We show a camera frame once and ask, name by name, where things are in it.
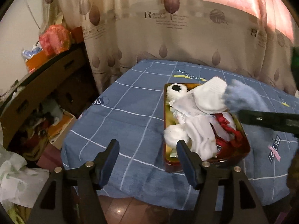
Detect red gold tin box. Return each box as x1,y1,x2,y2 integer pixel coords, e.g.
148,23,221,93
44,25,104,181
163,83,251,172

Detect white sock red cuff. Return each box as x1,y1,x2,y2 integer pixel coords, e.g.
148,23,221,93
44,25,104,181
185,115,217,161

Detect red white fabric item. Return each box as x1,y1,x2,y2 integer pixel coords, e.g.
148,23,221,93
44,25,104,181
210,112,243,158

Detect light blue sock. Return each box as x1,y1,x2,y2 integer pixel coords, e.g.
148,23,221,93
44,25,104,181
223,79,270,114

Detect white fluffy plush black hole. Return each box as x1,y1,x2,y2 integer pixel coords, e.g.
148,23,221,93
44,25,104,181
166,83,188,101

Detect white printed plastic packet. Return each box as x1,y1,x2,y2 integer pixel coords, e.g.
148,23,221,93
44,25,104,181
169,91,208,118

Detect white green crumpled plastic bag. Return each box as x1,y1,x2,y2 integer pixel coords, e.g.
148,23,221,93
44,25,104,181
0,147,50,211

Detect cardboard box on floor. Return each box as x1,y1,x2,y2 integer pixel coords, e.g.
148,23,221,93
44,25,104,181
48,110,77,150

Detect beige leaf print curtain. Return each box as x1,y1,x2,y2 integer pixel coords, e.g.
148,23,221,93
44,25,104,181
41,0,298,95

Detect dark wooden cabinet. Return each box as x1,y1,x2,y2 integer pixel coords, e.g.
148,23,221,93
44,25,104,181
1,43,99,148

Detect orange box on cabinet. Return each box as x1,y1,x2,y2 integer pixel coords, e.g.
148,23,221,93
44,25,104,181
25,51,50,73

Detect red plastic bag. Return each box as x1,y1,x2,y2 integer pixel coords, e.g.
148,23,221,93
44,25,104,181
39,24,71,56

